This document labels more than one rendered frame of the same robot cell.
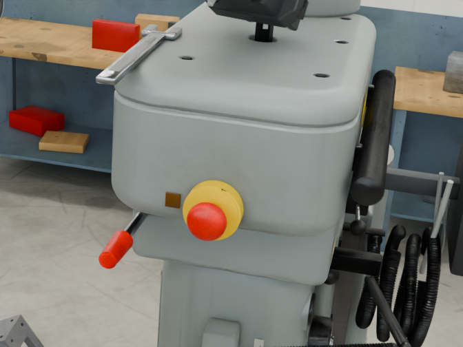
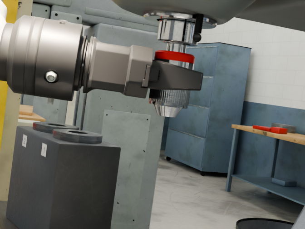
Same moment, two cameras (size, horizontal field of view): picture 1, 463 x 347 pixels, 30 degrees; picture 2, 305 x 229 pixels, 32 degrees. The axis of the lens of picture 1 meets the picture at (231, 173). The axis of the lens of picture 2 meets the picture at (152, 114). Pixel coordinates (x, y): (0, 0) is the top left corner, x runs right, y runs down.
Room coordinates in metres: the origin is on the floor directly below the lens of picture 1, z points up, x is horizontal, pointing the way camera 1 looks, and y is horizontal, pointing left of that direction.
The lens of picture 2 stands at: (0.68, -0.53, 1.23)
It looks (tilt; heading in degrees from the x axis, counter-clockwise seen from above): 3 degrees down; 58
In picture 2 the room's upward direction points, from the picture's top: 8 degrees clockwise
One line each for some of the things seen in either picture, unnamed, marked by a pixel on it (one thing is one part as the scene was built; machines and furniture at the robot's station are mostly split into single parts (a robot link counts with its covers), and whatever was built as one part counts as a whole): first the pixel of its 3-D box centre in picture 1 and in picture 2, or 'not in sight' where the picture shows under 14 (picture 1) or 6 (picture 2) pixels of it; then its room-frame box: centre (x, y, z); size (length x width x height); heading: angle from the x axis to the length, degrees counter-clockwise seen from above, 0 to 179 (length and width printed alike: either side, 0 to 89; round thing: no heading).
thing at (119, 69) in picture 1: (139, 51); not in sight; (0.90, 0.11, 1.89); 0.24 x 0.04 x 0.01; 172
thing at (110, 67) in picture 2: not in sight; (93, 67); (0.95, 0.02, 1.24); 0.13 x 0.12 x 0.10; 64
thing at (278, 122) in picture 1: (259, 98); not in sight; (1.04, -0.03, 1.81); 0.47 x 0.26 x 0.16; 170
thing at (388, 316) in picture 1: (386, 311); not in sight; (0.94, -0.21, 1.58); 0.17 x 0.01 x 0.01; 8
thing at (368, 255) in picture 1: (348, 266); not in sight; (1.02, -0.17, 1.60); 0.08 x 0.02 x 0.04; 80
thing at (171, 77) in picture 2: not in sight; (175, 77); (1.01, -0.05, 1.24); 0.06 x 0.02 x 0.03; 154
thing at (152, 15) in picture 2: not in sight; (179, 19); (1.03, -0.02, 1.31); 0.09 x 0.09 x 0.01
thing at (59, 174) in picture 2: not in sight; (60, 180); (1.08, 0.39, 1.03); 0.22 x 0.12 x 0.20; 91
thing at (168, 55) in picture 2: not in sight; (174, 57); (1.03, -0.02, 1.26); 0.05 x 0.05 x 0.01
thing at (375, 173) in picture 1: (374, 124); not in sight; (1.04, -0.17, 1.79); 0.45 x 0.04 x 0.04; 170
